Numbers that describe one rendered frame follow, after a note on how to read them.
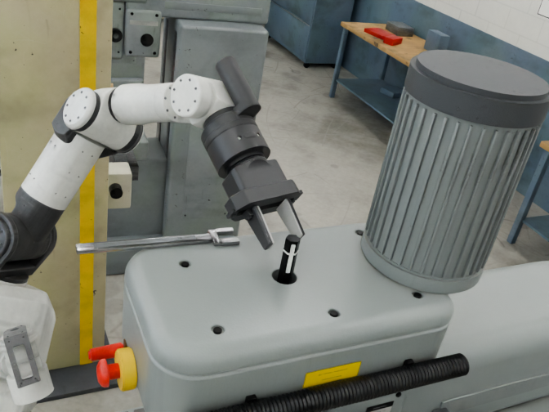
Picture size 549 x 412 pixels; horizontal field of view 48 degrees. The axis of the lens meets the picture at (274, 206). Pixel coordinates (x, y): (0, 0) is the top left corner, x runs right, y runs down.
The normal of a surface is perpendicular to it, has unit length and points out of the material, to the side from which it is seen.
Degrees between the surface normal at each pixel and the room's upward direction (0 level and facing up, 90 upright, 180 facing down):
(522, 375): 90
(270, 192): 30
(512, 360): 90
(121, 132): 89
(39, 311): 59
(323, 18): 90
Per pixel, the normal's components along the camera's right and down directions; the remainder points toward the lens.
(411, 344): 0.40, 0.52
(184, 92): -0.59, 0.01
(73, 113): -0.55, -0.29
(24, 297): 0.61, -0.68
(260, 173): 0.44, -0.50
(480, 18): -0.90, 0.08
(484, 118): -0.12, 0.48
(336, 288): 0.15, -0.85
